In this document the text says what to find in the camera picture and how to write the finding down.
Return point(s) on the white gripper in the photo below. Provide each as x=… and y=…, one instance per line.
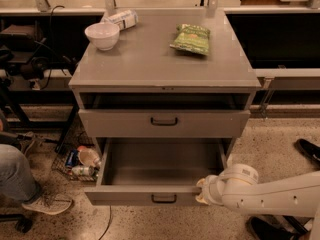
x=208, y=189

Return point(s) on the grey drawer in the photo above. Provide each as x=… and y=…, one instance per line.
x=155, y=171
x=163, y=124

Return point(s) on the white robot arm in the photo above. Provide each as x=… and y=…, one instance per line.
x=238, y=189

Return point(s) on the grey metal drawer cabinet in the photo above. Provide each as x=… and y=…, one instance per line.
x=142, y=72

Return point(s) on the grey top drawer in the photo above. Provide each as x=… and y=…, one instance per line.
x=163, y=124

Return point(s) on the black sneaker near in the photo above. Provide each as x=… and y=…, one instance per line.
x=261, y=230

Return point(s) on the black sneaker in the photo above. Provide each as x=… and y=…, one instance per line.
x=261, y=230
x=309, y=150

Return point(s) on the green drink can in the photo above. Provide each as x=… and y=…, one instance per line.
x=96, y=174

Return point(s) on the black sneaker far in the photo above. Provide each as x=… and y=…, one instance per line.
x=309, y=150

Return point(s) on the pink cup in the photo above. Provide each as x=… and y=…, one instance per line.
x=89, y=157

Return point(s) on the silver drink can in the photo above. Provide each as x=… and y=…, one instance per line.
x=81, y=170

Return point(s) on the blue snack packet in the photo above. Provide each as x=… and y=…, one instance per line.
x=72, y=159

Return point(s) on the grey sneaker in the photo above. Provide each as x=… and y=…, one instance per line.
x=50, y=204

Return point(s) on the green chip bag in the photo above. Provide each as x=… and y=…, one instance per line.
x=192, y=38

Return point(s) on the black office chair base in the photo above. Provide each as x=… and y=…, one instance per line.
x=23, y=224

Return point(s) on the white ceramic bowl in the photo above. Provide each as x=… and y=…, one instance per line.
x=103, y=36

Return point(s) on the jeans leg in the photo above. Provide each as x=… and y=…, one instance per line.
x=16, y=179

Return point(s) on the white snack bag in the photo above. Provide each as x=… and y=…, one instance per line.
x=124, y=20

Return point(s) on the black equipment under desk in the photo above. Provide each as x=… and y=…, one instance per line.
x=41, y=47

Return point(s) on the black wire basket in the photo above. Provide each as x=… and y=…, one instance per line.
x=59, y=163

